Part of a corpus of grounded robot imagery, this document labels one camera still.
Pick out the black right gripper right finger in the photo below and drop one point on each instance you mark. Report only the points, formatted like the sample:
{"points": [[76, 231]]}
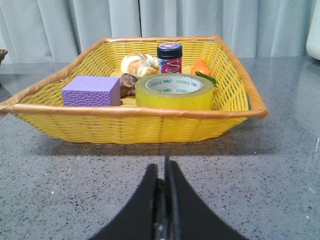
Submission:
{"points": [[188, 217]]}

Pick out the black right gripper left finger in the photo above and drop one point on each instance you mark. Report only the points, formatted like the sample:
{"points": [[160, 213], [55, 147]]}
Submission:
{"points": [[135, 221]]}

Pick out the yellow packing tape roll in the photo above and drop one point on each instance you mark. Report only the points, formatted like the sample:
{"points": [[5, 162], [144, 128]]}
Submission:
{"points": [[175, 91]]}

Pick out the brown toy lump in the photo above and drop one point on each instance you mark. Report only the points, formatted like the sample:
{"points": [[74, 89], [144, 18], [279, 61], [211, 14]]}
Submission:
{"points": [[127, 85]]}

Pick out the purple foam block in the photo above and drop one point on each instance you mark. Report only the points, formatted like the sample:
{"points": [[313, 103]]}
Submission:
{"points": [[92, 91]]}

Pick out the orange toy carrot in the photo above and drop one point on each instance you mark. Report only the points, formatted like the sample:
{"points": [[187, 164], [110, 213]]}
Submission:
{"points": [[202, 70]]}

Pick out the yellow woven basket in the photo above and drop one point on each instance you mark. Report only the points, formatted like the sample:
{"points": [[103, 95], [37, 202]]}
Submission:
{"points": [[235, 97]]}

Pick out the bread roll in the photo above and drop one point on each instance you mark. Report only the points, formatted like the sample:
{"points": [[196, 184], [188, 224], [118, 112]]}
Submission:
{"points": [[139, 64]]}

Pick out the dark lidded gum jar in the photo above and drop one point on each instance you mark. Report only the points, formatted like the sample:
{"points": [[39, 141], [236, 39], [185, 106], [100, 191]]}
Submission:
{"points": [[170, 55]]}

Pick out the white appliance corner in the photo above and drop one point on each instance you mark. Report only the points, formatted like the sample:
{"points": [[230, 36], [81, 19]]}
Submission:
{"points": [[313, 39]]}

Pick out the brown wicker basket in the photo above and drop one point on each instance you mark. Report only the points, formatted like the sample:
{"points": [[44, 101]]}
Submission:
{"points": [[3, 53]]}

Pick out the white curtain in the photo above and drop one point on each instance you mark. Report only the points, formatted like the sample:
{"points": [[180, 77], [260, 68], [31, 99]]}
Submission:
{"points": [[57, 31]]}

